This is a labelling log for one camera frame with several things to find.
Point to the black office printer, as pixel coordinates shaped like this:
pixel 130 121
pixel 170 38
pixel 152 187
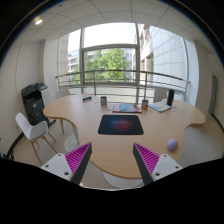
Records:
pixel 33 102

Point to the lilac computer mouse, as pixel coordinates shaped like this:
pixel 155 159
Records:
pixel 172 144

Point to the white chair near left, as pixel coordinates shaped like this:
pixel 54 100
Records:
pixel 34 132

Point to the light blue notebook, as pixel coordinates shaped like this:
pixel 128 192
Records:
pixel 159 106

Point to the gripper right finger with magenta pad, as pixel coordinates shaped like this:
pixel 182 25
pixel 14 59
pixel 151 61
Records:
pixel 153 166

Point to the small dark blue box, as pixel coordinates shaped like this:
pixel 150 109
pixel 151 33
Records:
pixel 85 99

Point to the colourful book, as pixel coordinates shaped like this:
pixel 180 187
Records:
pixel 126 108

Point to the patterned mug right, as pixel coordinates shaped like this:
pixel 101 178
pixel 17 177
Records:
pixel 144 104

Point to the black speaker tower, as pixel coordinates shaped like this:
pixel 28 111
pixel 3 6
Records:
pixel 170 97

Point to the black galaxy mouse pad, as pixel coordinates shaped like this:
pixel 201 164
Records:
pixel 120 125

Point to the dark mug left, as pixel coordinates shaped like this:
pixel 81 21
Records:
pixel 103 100

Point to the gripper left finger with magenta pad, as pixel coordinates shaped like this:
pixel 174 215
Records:
pixel 70 166

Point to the white chair far right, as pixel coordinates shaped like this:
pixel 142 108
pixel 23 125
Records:
pixel 159 94

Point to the ceiling light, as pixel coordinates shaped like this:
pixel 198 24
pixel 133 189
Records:
pixel 38 21

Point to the metal window railing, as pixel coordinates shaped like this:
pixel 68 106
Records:
pixel 122 86

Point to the white chair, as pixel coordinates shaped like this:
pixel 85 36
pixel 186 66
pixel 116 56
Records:
pixel 159 94
pixel 62 93
pixel 34 132

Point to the white chair far left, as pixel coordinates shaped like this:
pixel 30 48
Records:
pixel 62 93

